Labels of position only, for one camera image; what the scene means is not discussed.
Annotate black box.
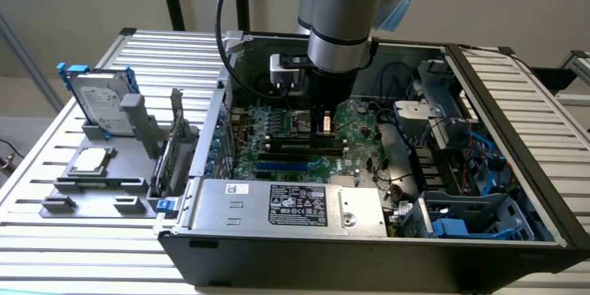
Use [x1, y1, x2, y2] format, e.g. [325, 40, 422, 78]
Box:
[528, 66, 574, 95]

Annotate silver power supply unit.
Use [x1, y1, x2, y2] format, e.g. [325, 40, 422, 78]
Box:
[187, 178, 388, 238]

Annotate grey parts rack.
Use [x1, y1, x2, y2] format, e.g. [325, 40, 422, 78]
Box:
[38, 93, 200, 219]

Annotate graphics card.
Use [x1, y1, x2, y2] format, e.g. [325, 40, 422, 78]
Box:
[151, 87, 191, 196]

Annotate green motherboard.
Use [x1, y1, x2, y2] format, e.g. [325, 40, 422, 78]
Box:
[228, 97, 419, 208]

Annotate blue wire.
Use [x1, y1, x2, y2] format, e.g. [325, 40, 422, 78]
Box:
[463, 128, 508, 202]

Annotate red wire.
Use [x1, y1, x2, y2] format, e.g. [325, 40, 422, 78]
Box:
[460, 127, 514, 185]

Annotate silver CPU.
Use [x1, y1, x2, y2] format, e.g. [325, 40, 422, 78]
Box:
[75, 147, 113, 173]

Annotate silver chipset heatsink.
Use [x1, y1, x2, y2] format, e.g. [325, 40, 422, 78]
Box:
[329, 174, 359, 188]

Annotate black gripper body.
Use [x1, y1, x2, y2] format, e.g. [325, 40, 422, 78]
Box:
[303, 66, 356, 107]

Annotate thin black table cable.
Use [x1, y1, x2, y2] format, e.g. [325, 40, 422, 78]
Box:
[458, 43, 556, 97]

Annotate blue grey disk bay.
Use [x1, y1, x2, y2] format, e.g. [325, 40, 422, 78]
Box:
[399, 189, 539, 242]

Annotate black RAM slot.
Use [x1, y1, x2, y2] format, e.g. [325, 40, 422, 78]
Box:
[267, 143, 345, 153]
[265, 148, 344, 158]

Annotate blue case latch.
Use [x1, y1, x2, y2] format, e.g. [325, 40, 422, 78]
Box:
[155, 197, 179, 213]

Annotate black open PC case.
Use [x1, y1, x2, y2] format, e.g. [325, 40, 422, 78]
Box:
[153, 30, 590, 288]

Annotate CPU socket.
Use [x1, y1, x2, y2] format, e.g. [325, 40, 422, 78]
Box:
[288, 109, 320, 136]

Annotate black expansion slot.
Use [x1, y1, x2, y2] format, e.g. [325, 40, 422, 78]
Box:
[256, 152, 323, 165]

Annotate silver hard disk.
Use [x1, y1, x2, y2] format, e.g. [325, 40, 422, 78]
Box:
[69, 73, 136, 136]

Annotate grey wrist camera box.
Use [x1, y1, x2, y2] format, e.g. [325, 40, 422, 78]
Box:
[268, 53, 308, 95]

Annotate aluminium profile post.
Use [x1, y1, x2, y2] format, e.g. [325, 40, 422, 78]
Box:
[0, 14, 64, 113]

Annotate blue disk caddy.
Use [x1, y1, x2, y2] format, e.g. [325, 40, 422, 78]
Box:
[56, 62, 140, 139]

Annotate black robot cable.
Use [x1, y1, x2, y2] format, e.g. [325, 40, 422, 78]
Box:
[213, 0, 291, 99]

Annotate blue expansion slot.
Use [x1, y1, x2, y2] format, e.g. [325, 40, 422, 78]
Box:
[255, 160, 324, 173]

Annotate aluminium frame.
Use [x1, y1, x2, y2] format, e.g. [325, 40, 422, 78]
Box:
[555, 50, 590, 106]

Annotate metal drive cage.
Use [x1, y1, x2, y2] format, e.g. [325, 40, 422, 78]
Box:
[392, 59, 482, 149]

